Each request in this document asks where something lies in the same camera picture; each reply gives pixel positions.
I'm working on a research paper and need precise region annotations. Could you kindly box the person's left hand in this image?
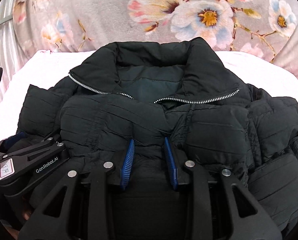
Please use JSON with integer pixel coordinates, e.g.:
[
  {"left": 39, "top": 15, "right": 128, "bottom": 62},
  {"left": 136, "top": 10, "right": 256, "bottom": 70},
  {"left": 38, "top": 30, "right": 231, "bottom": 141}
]
[{"left": 5, "top": 210, "right": 32, "bottom": 239}]

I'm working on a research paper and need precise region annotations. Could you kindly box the silver pleated curtain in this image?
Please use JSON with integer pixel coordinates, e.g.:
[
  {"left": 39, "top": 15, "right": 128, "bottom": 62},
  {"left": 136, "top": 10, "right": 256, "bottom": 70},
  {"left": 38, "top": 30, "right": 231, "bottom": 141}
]
[{"left": 0, "top": 0, "right": 27, "bottom": 102}]

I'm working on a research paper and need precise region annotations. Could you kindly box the black puffer jacket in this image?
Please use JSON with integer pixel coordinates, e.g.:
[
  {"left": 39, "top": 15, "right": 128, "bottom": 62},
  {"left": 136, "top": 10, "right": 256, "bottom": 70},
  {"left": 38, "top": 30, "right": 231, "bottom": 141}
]
[{"left": 18, "top": 38, "right": 298, "bottom": 239}]

